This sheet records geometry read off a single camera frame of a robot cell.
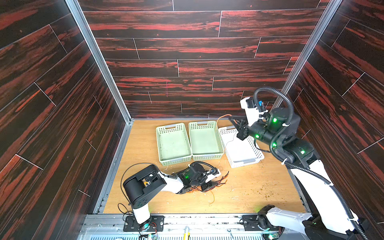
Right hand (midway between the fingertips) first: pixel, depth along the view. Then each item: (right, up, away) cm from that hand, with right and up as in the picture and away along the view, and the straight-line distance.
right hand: (234, 114), depth 59 cm
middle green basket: (-7, -14, +50) cm, 52 cm away
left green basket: (-30, -15, +46) cm, 57 cm away
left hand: (-3, -34, +26) cm, 43 cm away
